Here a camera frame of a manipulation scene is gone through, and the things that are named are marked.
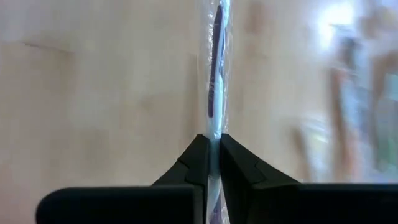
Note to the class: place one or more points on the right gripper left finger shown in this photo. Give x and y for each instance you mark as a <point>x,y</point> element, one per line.
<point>140,205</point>

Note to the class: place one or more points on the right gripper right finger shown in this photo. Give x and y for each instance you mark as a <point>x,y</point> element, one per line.
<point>280,205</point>

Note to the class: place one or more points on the purple white toothbrush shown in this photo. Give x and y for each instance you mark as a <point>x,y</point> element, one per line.
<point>219,93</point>
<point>357,93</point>

